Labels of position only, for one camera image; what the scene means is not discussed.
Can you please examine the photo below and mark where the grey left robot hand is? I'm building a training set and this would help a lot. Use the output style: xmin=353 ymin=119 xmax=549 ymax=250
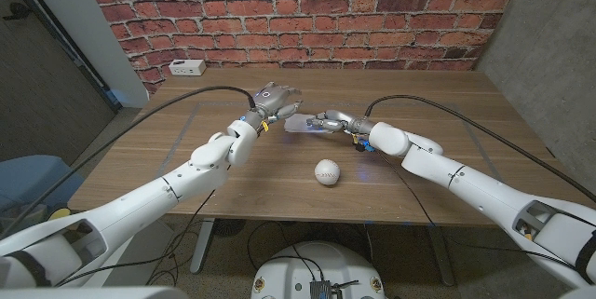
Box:
xmin=244 ymin=81 xmax=304 ymax=129

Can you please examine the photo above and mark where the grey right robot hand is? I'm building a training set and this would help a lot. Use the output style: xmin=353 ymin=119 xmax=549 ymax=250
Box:
xmin=305 ymin=109 xmax=376 ymax=136

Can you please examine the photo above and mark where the white cloth strip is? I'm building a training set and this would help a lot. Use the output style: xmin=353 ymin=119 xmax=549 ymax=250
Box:
xmin=283 ymin=112 xmax=327 ymax=135

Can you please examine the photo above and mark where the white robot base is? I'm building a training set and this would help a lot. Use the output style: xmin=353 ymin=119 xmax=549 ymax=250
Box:
xmin=251 ymin=241 xmax=386 ymax=299

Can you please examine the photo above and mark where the white baseball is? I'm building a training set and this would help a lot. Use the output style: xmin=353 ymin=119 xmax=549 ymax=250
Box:
xmin=314 ymin=158 xmax=342 ymax=186

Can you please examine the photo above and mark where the red brick printed backdrop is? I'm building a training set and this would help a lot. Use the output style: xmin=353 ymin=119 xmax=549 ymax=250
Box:
xmin=76 ymin=0 xmax=530 ymax=96

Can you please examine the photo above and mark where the white power strip box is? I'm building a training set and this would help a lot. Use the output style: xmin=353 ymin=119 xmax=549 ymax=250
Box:
xmin=168 ymin=59 xmax=208 ymax=77

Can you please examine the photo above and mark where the grey table leg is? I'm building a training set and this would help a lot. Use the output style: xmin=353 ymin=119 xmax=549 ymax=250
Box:
xmin=427 ymin=224 xmax=457 ymax=288
xmin=189 ymin=218 xmax=217 ymax=275

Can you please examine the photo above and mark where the black connector module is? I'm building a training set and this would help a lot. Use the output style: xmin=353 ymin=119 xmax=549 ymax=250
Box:
xmin=308 ymin=279 xmax=360 ymax=299

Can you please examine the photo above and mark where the yellow round object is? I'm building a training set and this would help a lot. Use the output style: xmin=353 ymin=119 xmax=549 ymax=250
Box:
xmin=46 ymin=206 xmax=74 ymax=223

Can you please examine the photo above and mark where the blue chair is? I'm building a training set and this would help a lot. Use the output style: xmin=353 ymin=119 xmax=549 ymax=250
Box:
xmin=0 ymin=154 xmax=86 ymax=226

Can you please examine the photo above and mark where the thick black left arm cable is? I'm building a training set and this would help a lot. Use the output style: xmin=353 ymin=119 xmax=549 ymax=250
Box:
xmin=0 ymin=85 xmax=258 ymax=240

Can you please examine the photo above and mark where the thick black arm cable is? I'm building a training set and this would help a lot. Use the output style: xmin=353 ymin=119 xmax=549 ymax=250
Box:
xmin=363 ymin=93 xmax=596 ymax=203
xmin=0 ymin=85 xmax=258 ymax=240

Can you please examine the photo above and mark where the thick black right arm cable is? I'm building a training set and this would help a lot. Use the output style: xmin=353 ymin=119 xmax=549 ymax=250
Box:
xmin=363 ymin=93 xmax=596 ymax=203

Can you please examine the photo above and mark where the thin black cable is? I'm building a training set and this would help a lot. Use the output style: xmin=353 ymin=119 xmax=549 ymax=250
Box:
xmin=371 ymin=147 xmax=581 ymax=270
xmin=55 ymin=189 xmax=217 ymax=287

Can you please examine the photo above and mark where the black door handle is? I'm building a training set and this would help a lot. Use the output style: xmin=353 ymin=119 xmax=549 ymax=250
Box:
xmin=2 ymin=2 xmax=33 ymax=22

